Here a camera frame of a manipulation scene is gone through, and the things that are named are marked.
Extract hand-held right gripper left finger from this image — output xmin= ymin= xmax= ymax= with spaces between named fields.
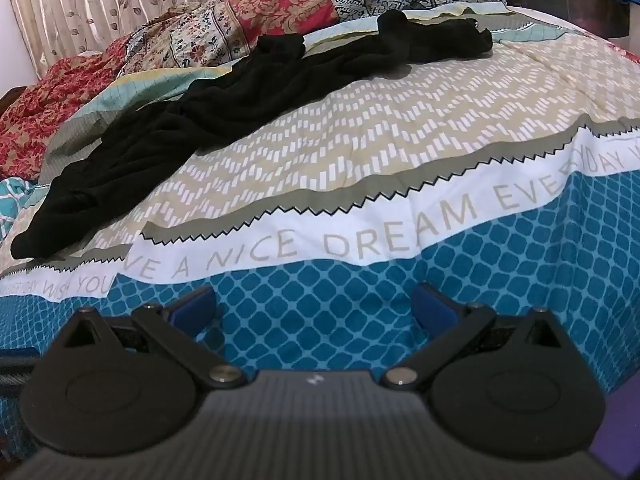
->
xmin=62 ymin=286 xmax=247 ymax=390

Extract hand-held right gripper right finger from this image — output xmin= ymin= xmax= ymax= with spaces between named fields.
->
xmin=381 ymin=282 xmax=567 ymax=391

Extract black pants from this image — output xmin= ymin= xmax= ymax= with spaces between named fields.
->
xmin=11 ymin=9 xmax=493 ymax=260

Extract teal white patterned pillow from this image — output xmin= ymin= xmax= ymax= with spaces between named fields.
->
xmin=0 ymin=177 xmax=51 ymax=261

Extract patterned bedspread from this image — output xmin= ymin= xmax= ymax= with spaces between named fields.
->
xmin=0 ymin=2 xmax=640 ymax=403

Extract purple clothing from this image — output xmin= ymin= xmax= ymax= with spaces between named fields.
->
xmin=589 ymin=387 xmax=640 ymax=480

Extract carved wooden headboard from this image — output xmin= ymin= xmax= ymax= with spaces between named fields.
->
xmin=0 ymin=86 xmax=27 ymax=117

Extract patchwork floral quilt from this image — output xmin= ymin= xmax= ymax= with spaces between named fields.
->
xmin=0 ymin=0 xmax=506 ymax=181

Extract leaf print curtain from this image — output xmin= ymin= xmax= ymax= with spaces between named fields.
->
xmin=20 ymin=0 xmax=321 ymax=83

